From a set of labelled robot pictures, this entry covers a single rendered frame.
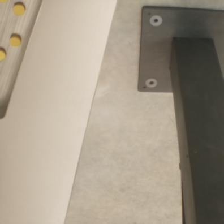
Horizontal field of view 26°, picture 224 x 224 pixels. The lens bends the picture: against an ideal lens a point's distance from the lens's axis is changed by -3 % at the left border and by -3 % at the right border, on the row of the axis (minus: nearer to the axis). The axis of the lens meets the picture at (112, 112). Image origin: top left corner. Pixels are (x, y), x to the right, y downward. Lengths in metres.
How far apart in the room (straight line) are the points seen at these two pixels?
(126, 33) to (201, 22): 0.21
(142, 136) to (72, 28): 1.23
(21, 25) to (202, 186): 0.64
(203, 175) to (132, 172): 0.80
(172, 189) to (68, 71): 1.44
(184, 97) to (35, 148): 0.68
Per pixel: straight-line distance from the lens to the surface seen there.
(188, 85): 1.21
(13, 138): 0.53
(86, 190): 1.87
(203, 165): 1.02
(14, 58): 0.46
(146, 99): 1.54
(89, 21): 0.43
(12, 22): 0.44
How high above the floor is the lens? 1.16
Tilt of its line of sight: 48 degrees down
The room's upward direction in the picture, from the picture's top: 178 degrees counter-clockwise
